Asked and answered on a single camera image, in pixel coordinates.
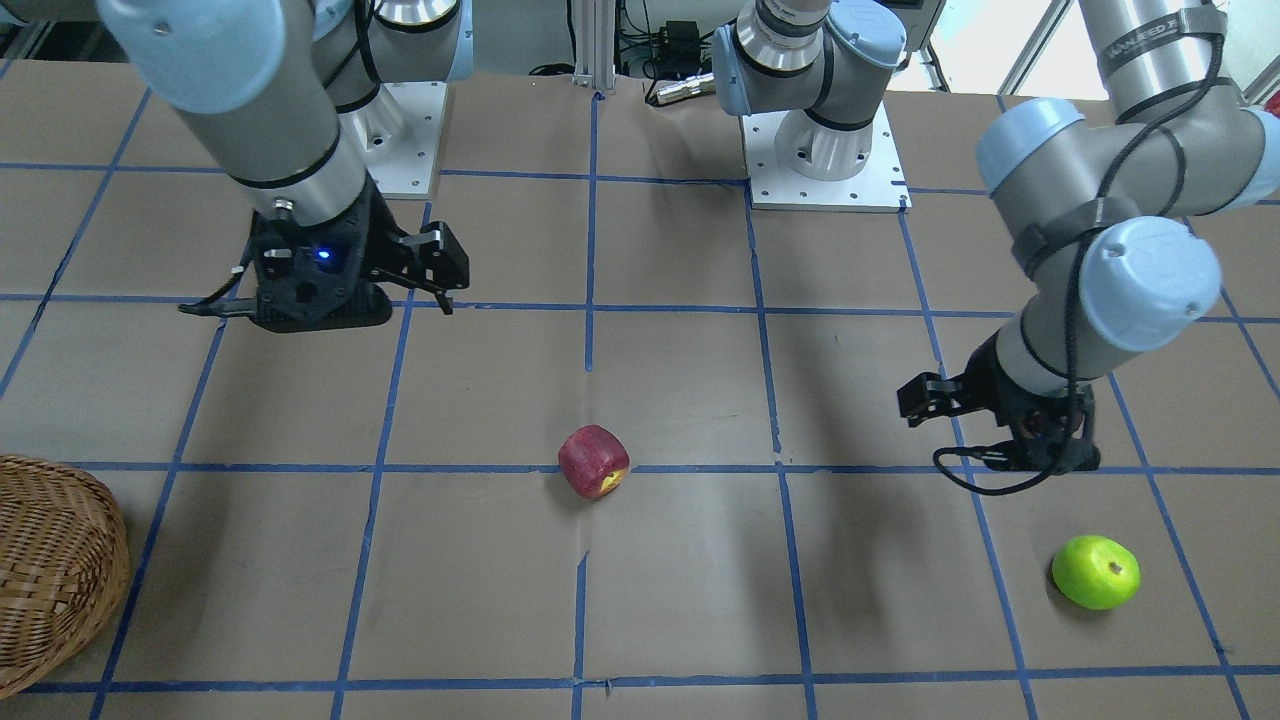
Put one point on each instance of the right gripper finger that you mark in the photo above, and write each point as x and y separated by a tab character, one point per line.
432	261
222	309

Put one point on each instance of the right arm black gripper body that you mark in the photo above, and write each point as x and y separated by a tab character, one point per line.
377	243

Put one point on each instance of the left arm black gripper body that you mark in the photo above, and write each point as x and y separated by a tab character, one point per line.
990	382

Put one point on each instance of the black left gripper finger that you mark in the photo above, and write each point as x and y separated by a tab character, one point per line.
930	395

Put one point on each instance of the red apple yellow top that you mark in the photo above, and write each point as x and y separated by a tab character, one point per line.
593	461

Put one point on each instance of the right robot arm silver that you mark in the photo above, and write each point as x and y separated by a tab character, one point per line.
292	100

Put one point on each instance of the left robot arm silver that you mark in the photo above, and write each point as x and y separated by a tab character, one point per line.
1095	214

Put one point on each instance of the brown wicker basket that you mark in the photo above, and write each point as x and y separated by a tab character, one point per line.
65	565

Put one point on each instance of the green apple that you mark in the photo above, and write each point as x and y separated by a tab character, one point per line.
1096	572

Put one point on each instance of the silver cylinder flashlight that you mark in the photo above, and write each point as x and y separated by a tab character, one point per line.
661	96

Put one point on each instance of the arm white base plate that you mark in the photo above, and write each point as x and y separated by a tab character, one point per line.
795	165
400	133

